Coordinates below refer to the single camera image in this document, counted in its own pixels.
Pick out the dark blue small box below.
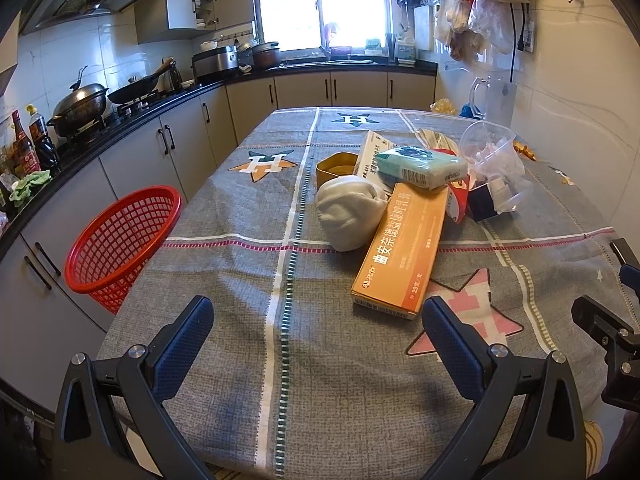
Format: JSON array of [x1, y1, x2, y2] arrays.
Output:
[[468, 183, 498, 222]]

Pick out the red snack package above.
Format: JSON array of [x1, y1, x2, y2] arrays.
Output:
[[435, 148, 470, 224]]

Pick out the orange medicine box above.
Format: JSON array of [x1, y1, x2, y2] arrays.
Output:
[[350, 182, 448, 318]]

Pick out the teal tissue pack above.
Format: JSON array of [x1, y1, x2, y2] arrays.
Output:
[[374, 145, 468, 190]]

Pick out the white cloth glove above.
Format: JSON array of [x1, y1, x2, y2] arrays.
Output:
[[314, 176, 387, 252]]

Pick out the white printed cardboard box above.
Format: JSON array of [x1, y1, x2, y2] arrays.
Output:
[[352, 130, 396, 197]]

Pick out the yellow round container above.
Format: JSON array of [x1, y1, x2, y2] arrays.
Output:
[[316, 152, 358, 188]]

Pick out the orange candy wrapper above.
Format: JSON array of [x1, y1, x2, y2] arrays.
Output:
[[513, 141, 537, 162]]

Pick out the red plastic mesh basket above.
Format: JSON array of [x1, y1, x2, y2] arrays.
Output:
[[64, 185, 182, 314]]

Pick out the grey patterned tablecloth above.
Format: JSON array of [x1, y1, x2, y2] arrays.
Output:
[[100, 107, 639, 479]]

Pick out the blue plastic bag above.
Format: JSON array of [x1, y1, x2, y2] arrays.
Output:
[[459, 103, 484, 120]]

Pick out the yellow plastic bag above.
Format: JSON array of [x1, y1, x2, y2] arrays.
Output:
[[430, 98, 459, 116]]

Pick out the green cloth rag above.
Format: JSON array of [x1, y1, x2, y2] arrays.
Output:
[[10, 170, 52, 207]]

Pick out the red label sauce bottle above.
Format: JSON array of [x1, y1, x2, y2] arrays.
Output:
[[12, 110, 40, 174]]

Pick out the dark soy sauce bottle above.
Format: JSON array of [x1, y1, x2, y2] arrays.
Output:
[[26, 104, 61, 176]]

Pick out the hanging plastic bags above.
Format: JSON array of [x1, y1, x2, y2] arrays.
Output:
[[435, 0, 528, 62]]

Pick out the steel wok with lid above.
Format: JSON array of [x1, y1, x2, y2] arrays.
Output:
[[47, 65, 107, 138]]

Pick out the black frying pan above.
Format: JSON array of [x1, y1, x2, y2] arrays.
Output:
[[107, 58, 174, 105]]

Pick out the silver rice cooker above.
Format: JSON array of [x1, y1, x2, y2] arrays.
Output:
[[192, 46, 239, 80]]

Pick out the dark cooking pot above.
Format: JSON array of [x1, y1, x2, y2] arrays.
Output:
[[252, 41, 281, 70]]

